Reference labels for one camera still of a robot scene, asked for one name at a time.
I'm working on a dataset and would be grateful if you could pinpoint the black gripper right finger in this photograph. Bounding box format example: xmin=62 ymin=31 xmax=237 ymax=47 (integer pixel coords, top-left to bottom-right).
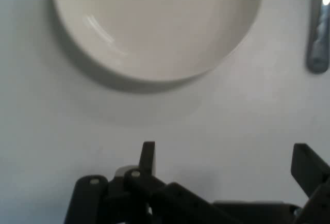
xmin=290 ymin=143 xmax=330 ymax=224

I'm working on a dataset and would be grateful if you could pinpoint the serrated steel table knife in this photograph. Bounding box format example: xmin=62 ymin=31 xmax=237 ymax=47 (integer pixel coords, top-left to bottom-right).
xmin=305 ymin=0 xmax=330 ymax=74

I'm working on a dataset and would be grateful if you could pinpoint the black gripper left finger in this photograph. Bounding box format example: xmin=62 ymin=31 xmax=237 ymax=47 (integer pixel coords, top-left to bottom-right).
xmin=63 ymin=141 xmax=241 ymax=224

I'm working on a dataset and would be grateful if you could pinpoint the white round ceramic plate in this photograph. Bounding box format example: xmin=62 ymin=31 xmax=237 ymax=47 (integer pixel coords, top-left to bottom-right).
xmin=51 ymin=0 xmax=265 ymax=94

